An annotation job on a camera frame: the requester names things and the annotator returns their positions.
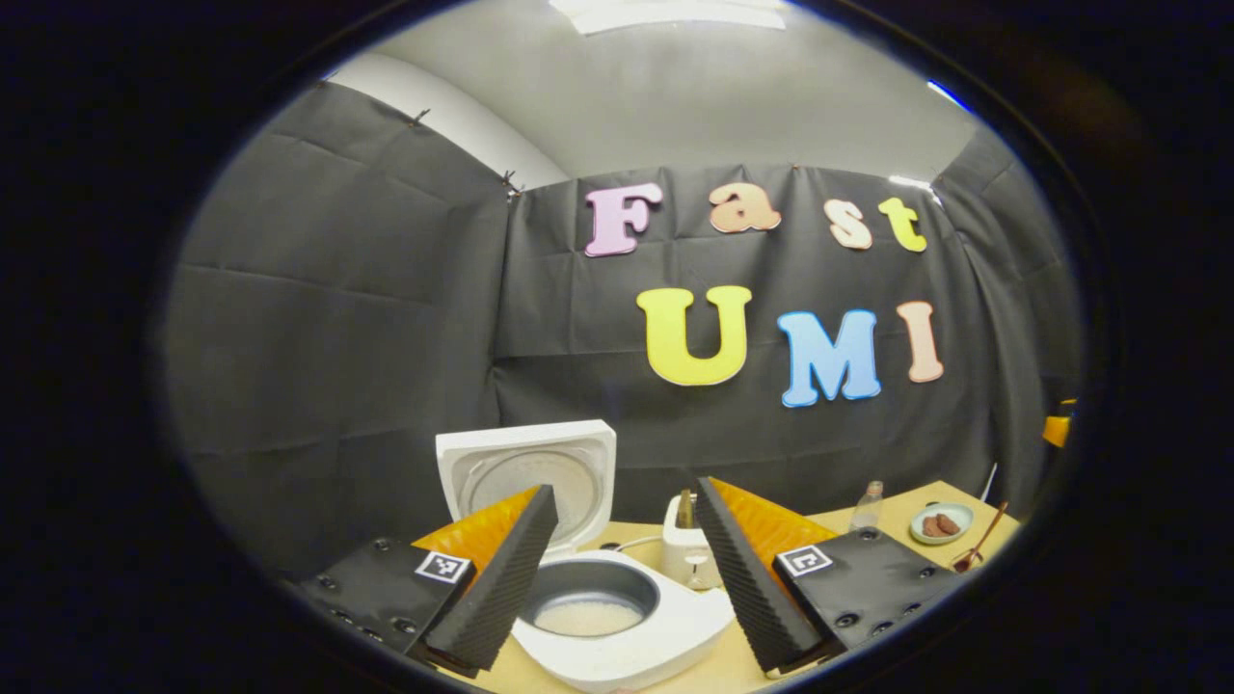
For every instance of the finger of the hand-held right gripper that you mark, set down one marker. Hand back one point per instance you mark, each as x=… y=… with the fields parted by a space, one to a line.
x=1059 y=429

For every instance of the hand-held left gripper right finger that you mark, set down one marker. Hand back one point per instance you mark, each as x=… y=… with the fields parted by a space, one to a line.
x=752 y=588

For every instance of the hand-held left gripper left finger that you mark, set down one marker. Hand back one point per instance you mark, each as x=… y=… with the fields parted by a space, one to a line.
x=506 y=588

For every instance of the uncooked white rice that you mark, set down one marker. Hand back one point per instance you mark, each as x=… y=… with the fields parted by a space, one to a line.
x=588 y=617

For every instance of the white rice cooker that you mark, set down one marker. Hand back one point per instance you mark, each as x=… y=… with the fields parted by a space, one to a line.
x=665 y=631

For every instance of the brown wooden spoon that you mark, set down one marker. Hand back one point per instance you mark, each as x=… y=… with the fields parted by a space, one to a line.
x=985 y=530

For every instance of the white toaster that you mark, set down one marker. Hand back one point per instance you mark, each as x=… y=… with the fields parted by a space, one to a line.
x=686 y=554

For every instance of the brown bread slice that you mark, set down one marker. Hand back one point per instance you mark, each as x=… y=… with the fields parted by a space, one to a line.
x=684 y=509

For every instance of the pale green plate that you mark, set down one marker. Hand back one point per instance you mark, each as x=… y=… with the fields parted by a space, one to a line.
x=959 y=511

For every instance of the clear plastic bottle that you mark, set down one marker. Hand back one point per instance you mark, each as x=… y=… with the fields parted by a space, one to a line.
x=868 y=506

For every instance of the reddish meat slice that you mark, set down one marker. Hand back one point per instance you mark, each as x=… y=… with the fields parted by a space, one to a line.
x=929 y=526
x=949 y=523

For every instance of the strip light behind cloth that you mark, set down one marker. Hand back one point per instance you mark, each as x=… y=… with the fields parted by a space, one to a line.
x=911 y=182

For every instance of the black backdrop cloth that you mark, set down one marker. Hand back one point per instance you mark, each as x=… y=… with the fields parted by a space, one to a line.
x=337 y=337

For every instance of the large ceiling light panel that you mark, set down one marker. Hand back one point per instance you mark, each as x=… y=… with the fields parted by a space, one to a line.
x=665 y=14

